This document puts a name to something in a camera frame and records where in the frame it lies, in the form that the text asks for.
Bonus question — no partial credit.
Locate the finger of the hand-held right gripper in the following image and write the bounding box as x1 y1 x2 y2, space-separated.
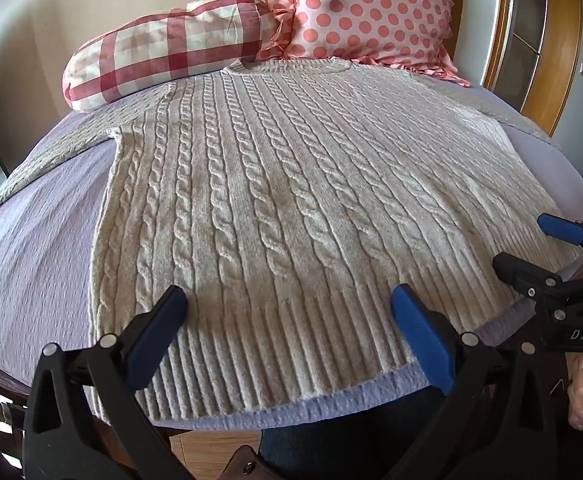
491 252 565 312
537 213 583 277

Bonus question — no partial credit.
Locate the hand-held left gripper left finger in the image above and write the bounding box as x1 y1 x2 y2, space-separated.
23 285 190 480

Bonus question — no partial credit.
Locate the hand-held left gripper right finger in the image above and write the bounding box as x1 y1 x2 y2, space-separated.
385 283 571 480

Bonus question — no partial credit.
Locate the cream cable knit sweater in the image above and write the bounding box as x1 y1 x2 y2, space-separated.
0 57 583 424

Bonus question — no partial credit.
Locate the person's leg in jeans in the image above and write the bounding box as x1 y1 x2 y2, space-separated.
258 386 447 480

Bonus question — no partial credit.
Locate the brown leather item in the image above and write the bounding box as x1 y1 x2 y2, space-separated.
223 442 293 480

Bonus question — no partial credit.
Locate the red plaid pillow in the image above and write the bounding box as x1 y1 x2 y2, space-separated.
61 0 280 114

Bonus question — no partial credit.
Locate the pink polka dot pillow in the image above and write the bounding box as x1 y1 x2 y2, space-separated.
256 0 472 87

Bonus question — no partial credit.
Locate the wooden door frame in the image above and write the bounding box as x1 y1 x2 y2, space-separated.
480 0 583 139

